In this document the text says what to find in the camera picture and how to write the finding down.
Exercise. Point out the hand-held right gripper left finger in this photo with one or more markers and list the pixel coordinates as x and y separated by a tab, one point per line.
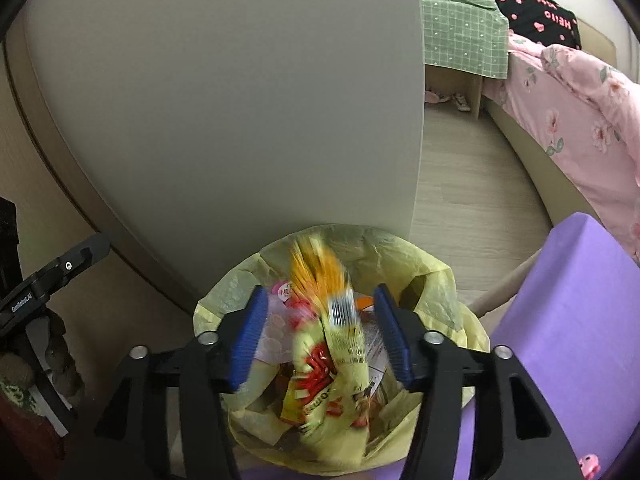
250	335

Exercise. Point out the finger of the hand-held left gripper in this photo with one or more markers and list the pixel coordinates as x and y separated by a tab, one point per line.
80	255

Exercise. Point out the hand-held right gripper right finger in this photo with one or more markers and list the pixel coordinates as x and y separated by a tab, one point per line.
392	332

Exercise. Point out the pink paddle-shaped packet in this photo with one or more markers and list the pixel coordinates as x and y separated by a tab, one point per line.
280	320

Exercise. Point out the bin with yellow bag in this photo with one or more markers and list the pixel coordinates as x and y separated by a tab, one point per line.
440	300

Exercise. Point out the yellow red snack packet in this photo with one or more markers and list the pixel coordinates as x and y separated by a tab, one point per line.
320	360

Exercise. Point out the person's left hand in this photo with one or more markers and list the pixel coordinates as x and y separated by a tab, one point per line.
65	355

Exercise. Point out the beige table leg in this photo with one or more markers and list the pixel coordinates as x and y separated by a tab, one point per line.
505	282

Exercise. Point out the dark red cloth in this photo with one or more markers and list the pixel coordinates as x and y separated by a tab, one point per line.
25	445

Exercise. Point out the purple table mat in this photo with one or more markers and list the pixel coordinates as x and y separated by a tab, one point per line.
565	320

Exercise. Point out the pink caterpillar toy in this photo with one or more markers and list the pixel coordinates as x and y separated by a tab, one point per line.
589	466

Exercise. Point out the pink slipper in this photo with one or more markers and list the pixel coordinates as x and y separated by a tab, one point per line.
436	96

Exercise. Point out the white shoe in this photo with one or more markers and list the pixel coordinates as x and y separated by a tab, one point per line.
461	101

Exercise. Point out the wooden bedside table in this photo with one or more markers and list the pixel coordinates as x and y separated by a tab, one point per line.
475	95

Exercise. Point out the bed with pink floral quilt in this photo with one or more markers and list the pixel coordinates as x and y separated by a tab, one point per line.
590	170

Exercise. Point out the green checked cloth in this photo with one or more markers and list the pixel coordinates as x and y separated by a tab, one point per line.
460	30

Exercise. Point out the pink floral duvet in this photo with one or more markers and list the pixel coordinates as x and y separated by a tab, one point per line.
590	70

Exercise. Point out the black pillow pink print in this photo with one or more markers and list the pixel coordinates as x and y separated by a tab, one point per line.
530	10

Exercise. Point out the beige bed frame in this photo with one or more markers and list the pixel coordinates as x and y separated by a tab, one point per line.
520	150

